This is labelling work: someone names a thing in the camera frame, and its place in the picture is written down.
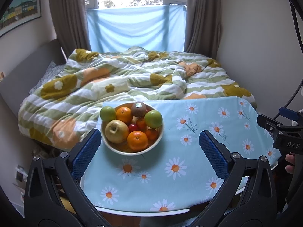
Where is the green apple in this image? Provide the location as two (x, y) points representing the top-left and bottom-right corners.
(144, 110), (163, 129)
(100, 106), (116, 122)

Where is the large orange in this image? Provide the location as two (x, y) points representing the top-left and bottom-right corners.
(127, 131), (148, 152)

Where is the red cherry tomato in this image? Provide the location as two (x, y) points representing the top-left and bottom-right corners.
(128, 124), (140, 133)

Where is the small mandarin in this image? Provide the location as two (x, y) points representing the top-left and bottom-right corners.
(145, 129), (158, 141)
(136, 117), (147, 131)

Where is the brown kiwi with sticker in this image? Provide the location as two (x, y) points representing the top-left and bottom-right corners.
(131, 101), (147, 118)

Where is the person's right hand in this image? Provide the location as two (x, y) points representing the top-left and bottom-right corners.
(285, 153), (295, 174)

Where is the light blue daisy tablecloth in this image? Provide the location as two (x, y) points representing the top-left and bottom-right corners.
(81, 97), (280, 213)

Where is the green striped floral quilt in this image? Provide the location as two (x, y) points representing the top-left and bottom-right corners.
(18, 47), (256, 150)

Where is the cream duck print bowl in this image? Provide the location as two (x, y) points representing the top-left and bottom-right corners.
(100, 102), (164, 156)

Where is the grey bed headboard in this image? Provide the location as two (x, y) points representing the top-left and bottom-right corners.
(1, 39), (66, 116)

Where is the right brown curtain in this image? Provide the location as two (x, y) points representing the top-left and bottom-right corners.
(184, 0), (221, 59)

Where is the brown curtain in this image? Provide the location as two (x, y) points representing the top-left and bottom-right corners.
(49, 0), (91, 56)
(184, 0), (221, 59)

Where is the light blue window cloth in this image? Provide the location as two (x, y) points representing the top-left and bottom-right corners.
(87, 5), (186, 53)

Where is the left brown curtain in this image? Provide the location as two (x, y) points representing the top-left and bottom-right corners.
(49, 0), (91, 56)

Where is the black cable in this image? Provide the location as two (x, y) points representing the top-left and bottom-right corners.
(273, 0), (303, 121)

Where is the framed wall picture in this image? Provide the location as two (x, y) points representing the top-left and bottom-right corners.
(1, 0), (42, 36)

